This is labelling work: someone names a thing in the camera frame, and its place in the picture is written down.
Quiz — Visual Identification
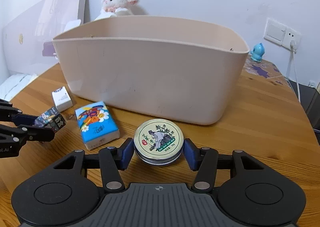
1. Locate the white plush lamb toy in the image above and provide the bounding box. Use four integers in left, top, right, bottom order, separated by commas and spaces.
95, 0, 139, 21

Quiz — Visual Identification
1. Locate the white wall switch socket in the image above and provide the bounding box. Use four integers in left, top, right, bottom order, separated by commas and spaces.
264, 18, 302, 53

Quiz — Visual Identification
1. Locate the round metal balm tin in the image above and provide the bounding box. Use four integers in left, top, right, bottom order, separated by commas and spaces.
133, 119, 184, 166

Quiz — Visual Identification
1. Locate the blue cartoon tissue pack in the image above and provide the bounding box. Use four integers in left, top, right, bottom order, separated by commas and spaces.
75, 101, 120, 150

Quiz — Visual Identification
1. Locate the black glass side table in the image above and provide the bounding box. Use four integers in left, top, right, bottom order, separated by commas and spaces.
299, 84, 320, 132

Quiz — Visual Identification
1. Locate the pink purple flat board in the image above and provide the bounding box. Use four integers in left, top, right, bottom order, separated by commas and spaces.
2, 0, 86, 75

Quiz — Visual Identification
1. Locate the beige plastic storage bin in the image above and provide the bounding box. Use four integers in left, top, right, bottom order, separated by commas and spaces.
56, 15, 249, 125

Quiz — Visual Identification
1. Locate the white power cable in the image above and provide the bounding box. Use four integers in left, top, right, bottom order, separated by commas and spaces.
285, 42, 303, 103

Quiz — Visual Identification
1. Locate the purple cartoon small box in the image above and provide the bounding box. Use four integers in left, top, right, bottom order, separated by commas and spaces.
33, 107, 66, 133

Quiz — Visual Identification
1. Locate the white small card box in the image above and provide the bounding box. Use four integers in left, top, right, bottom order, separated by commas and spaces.
52, 86, 73, 112

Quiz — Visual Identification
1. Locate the blue cartoon figurine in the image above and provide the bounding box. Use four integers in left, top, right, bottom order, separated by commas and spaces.
250, 43, 265, 63

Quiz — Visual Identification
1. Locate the purple patterned paper mat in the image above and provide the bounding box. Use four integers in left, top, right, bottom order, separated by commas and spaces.
244, 57, 290, 87

